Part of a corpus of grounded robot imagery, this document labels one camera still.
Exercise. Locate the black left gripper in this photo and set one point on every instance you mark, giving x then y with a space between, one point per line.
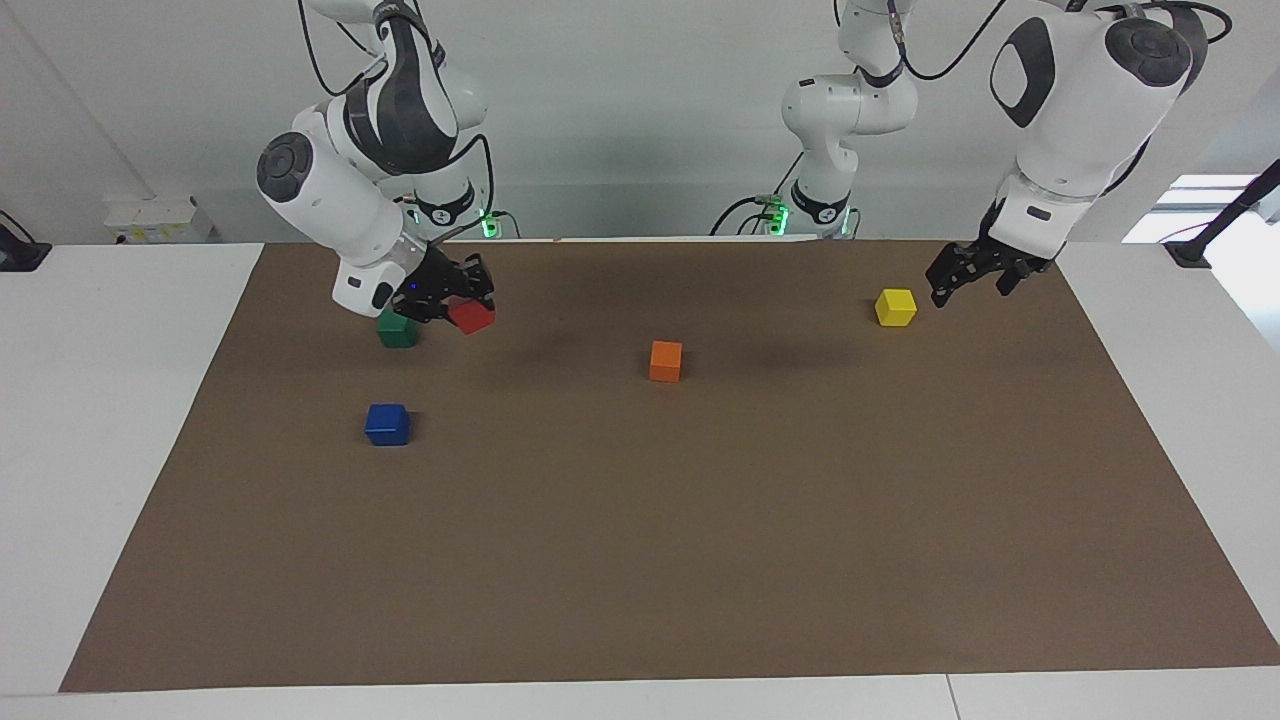
1012 255

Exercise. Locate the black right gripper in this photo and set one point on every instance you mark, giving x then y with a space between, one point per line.
430 285

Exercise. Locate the red wooden block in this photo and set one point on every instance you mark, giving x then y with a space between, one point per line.
473 316

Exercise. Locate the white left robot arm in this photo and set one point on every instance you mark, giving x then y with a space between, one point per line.
1070 100

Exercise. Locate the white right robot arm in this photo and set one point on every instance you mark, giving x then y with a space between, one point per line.
330 200

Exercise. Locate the green wooden block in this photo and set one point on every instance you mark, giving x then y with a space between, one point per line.
396 332

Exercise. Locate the yellow wooden block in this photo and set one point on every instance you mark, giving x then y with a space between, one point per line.
896 307

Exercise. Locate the blue wooden block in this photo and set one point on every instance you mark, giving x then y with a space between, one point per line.
387 425

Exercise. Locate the orange wooden block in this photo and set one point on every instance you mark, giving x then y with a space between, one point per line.
666 361

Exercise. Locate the black clamp with pole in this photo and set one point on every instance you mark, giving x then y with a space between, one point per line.
1195 250

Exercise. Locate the brown table mat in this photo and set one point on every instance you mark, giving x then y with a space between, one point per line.
640 520

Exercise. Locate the black table clamp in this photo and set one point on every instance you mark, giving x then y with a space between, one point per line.
22 255

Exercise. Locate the white wall socket box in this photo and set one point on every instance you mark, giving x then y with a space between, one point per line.
158 220

